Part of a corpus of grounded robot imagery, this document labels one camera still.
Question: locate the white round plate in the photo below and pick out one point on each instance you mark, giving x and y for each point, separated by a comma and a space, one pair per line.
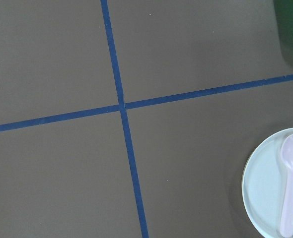
263, 185

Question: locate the pink plastic spoon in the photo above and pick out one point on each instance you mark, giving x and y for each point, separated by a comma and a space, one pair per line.
286, 222

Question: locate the green plastic tray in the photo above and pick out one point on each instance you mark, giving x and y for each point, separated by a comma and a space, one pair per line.
284, 18

